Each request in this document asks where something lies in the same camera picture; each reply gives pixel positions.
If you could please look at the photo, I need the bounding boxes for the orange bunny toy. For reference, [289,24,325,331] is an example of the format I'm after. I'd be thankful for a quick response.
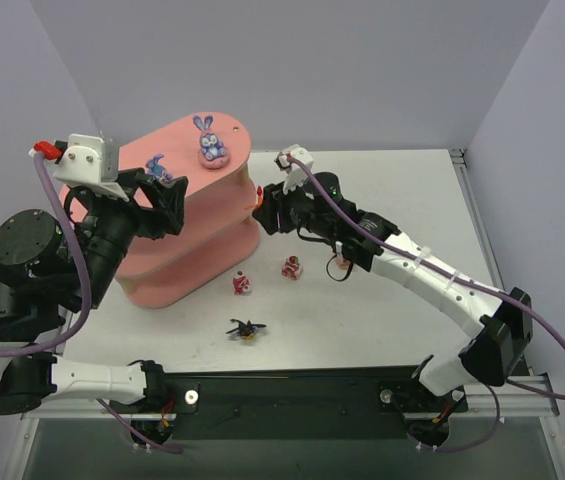
[245,186,264,212]

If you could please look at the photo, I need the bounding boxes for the small purple bunny with cake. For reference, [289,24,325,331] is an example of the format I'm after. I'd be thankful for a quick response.
[145,154,174,185]

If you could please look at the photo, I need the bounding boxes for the strawberry cake slice toy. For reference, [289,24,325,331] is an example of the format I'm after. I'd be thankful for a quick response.
[281,255,303,280]

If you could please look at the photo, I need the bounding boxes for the black winged toy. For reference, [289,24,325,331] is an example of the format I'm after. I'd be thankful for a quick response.
[226,319,267,340]

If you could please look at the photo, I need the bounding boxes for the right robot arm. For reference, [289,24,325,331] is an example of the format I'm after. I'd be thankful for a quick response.
[253,172,532,397]

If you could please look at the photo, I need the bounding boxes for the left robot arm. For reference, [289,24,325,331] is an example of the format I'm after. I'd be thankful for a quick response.
[0,168,188,415]

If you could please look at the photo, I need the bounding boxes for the pink three-tier wooden shelf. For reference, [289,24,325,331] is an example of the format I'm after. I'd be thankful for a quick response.
[65,112,259,308]

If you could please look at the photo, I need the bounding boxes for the purple bunny toy on donut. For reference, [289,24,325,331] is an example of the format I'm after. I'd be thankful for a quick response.
[192,115,231,170]

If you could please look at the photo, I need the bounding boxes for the pink bear with strawberry hat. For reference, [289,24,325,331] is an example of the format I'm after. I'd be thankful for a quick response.
[232,270,251,295]

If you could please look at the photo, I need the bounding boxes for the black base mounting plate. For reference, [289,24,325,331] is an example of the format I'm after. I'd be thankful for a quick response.
[111,366,468,441]

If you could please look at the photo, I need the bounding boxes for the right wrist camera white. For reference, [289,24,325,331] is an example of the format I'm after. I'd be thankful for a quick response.
[275,144,314,195]

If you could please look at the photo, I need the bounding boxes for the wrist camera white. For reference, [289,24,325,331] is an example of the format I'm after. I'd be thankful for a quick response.
[275,144,314,195]
[29,133,129,202]

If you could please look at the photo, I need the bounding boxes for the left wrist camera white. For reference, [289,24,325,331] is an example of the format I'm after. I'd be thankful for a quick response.
[29,133,129,202]

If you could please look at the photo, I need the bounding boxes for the black looped cable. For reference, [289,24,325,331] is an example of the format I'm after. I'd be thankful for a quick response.
[324,252,356,284]

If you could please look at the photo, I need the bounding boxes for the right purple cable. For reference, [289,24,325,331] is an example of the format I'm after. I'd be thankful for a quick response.
[284,155,565,401]

